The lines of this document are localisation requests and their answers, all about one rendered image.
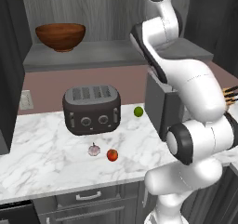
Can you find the silver cupboard door handle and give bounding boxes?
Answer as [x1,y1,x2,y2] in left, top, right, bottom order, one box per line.
[141,187,149,209]

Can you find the red apple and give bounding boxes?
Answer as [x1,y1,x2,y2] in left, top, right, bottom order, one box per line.
[106,149,119,163]

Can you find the white wall socket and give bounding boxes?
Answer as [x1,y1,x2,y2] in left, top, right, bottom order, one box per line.
[19,89,34,111]

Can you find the black dishwasher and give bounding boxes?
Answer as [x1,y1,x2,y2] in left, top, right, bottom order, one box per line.
[0,200,41,224]

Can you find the brown wooden bowl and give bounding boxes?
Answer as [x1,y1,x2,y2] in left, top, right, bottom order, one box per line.
[34,22,86,53]

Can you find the green lime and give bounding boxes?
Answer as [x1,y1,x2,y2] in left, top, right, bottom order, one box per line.
[133,106,144,117]

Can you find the dark grey box appliance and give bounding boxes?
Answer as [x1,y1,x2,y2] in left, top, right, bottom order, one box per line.
[144,70,187,142]

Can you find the dark grey cupboard door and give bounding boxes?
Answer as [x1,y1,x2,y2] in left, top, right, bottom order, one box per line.
[135,180,160,224]

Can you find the dark grey toaster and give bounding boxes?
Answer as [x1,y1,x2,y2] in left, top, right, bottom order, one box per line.
[61,85,122,137]

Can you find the grey drawer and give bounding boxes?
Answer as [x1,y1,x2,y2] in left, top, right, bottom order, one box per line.
[37,196,139,224]
[55,184,121,209]

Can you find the grey lower drawer front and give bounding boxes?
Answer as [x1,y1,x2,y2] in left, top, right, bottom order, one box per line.
[37,196,139,224]

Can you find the grey wall shelf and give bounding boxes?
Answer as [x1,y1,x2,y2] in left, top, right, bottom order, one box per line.
[22,37,215,73]

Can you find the silver long drawer handle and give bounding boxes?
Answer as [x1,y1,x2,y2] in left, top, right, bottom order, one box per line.
[46,205,126,224]

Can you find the wooden-handled utensils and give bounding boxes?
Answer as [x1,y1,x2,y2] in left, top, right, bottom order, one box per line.
[222,86,238,107]

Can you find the dark tall cupboard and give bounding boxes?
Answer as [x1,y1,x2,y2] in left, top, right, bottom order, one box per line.
[0,0,33,156]

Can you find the garlic bulb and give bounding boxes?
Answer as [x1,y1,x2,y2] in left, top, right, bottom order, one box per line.
[87,142,101,157]

